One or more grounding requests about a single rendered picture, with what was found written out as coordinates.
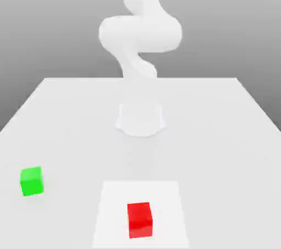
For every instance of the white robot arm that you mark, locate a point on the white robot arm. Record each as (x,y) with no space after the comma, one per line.
(140,33)

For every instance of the small red cube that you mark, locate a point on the small red cube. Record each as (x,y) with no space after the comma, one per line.
(139,220)

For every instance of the small green cube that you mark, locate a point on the small green cube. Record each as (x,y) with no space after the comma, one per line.
(31,181)

